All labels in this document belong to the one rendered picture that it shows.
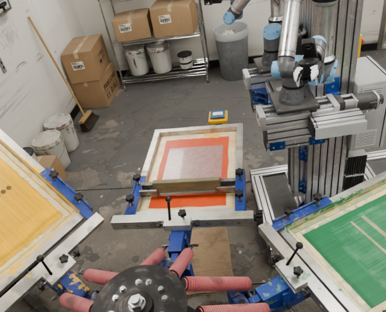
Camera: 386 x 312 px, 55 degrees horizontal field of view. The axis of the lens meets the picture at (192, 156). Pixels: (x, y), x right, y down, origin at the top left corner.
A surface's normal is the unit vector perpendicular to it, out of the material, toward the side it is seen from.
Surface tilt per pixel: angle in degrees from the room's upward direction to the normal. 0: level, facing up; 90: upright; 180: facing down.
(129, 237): 0
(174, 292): 0
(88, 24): 90
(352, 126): 90
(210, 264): 1
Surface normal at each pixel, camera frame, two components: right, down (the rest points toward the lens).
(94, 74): -0.03, 0.62
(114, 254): -0.16, -0.78
